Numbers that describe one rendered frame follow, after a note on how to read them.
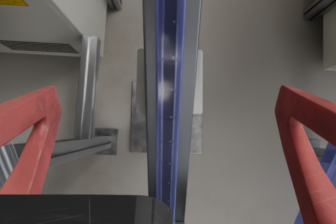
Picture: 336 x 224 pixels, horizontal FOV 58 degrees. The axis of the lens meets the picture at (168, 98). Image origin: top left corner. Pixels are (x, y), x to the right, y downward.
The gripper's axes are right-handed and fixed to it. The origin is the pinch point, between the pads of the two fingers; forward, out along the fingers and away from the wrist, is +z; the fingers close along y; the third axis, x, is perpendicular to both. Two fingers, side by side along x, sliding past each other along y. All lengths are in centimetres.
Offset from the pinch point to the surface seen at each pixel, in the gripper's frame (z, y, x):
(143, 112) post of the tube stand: 11.3, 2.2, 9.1
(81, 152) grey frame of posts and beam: 39, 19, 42
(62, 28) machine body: 59, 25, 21
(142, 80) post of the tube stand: 13.2, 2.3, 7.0
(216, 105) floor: 76, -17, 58
